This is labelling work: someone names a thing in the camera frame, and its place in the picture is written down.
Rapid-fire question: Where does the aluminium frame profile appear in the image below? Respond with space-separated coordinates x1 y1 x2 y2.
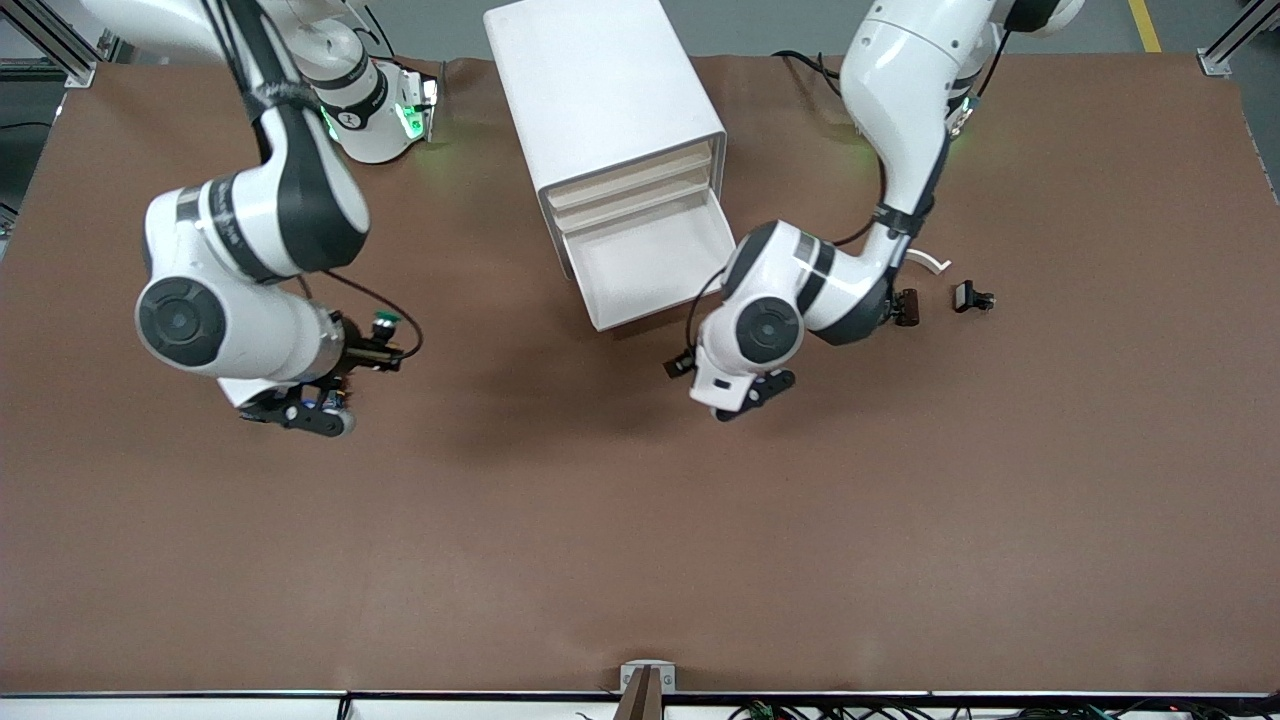
0 0 121 89
1200 0 1280 79

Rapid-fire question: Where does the white drawer cabinet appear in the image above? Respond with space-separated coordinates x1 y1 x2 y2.
483 0 728 281

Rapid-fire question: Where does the white plastic drawer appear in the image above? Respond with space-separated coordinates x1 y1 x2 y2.
563 190 739 333
552 165 716 233
547 140 714 209

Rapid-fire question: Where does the cable bundle below table edge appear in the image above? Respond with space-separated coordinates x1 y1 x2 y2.
730 700 1280 720

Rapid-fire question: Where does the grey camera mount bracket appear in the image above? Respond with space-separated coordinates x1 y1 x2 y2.
620 660 676 693

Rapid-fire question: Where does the black right base cable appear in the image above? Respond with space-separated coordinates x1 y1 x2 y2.
360 5 401 66

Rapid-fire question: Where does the white table edge rail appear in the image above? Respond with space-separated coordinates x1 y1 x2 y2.
0 688 1280 720

